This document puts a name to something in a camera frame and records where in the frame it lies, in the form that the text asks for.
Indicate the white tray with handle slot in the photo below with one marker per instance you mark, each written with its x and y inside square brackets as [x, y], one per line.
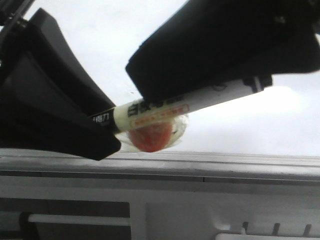
[52, 208]

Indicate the white whiteboard with grey frame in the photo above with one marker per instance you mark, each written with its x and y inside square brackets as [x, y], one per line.
[275, 133]

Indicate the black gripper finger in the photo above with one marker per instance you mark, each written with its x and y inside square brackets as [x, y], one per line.
[209, 42]
[47, 99]

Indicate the black and white whiteboard marker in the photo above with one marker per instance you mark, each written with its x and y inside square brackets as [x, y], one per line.
[143, 126]

